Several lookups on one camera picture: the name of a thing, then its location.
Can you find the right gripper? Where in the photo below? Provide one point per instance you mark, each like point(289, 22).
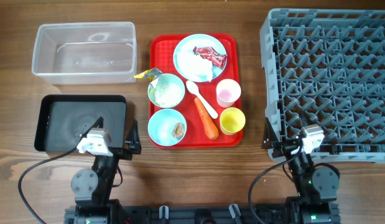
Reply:
point(270, 140)

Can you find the orange carrot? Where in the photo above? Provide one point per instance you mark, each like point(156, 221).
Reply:
point(211, 130)

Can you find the pink plastic cup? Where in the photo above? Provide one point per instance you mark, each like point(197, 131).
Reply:
point(227, 92)

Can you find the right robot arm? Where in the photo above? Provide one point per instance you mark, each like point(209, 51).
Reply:
point(316, 184)

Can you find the white plastic spoon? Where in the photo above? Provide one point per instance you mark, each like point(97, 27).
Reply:
point(193, 89)

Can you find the light blue bowl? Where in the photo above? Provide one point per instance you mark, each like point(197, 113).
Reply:
point(161, 126)

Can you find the red snack wrapper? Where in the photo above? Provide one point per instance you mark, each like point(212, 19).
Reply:
point(209, 53)

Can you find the brown food lump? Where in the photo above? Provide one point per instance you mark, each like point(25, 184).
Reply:
point(178, 131)

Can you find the black food waste tray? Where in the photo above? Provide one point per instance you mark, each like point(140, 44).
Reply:
point(64, 118)

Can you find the yellow plastic cup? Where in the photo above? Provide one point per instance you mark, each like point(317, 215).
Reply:
point(232, 120)

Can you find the pile of white rice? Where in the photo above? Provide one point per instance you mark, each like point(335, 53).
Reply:
point(167, 95)

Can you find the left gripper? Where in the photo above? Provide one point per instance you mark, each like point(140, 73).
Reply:
point(130, 144)

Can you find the yellow silver foil wrapper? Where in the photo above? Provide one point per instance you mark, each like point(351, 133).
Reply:
point(153, 75)

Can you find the grey dishwasher rack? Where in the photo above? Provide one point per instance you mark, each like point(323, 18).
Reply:
point(327, 66)

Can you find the clear plastic waste bin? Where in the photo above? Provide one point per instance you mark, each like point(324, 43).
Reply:
point(86, 53)

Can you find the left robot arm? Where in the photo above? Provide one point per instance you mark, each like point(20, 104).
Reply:
point(92, 187)

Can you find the white napkin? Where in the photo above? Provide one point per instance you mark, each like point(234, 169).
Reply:
point(194, 67)

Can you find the mint green bowl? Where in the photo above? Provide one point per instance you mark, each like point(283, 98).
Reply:
point(168, 78)

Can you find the red serving tray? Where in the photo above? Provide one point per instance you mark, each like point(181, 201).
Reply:
point(161, 57)

